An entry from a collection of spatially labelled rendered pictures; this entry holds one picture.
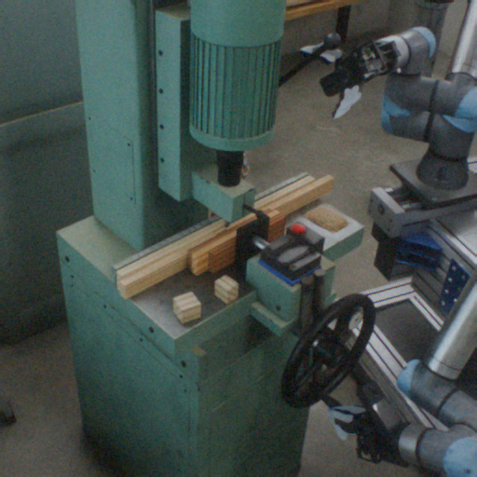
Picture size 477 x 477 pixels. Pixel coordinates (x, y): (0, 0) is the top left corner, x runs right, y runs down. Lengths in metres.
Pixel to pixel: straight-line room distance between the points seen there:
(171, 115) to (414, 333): 1.34
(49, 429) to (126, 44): 1.38
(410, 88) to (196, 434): 0.94
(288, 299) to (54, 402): 1.24
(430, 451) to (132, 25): 0.99
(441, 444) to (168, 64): 0.90
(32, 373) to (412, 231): 1.39
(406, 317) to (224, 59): 1.49
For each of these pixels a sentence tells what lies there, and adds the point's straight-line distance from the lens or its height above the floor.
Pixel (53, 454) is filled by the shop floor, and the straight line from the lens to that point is 2.38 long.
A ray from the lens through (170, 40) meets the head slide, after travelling 1.44.
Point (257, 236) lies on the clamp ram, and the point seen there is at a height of 0.96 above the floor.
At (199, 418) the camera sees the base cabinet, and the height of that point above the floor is 0.59.
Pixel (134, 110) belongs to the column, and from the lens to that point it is 1.54.
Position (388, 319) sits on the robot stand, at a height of 0.21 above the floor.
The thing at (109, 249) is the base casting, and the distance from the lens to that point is 1.79.
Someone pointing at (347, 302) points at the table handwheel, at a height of 0.95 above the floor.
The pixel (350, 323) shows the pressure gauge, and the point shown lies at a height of 0.66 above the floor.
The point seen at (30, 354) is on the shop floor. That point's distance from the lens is 2.67.
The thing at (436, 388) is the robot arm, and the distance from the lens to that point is 1.45.
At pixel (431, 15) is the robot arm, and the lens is 1.95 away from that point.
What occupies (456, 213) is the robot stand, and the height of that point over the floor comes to 0.73.
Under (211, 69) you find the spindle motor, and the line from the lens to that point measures 1.34.
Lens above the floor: 1.91
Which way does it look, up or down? 38 degrees down
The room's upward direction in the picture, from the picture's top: 4 degrees clockwise
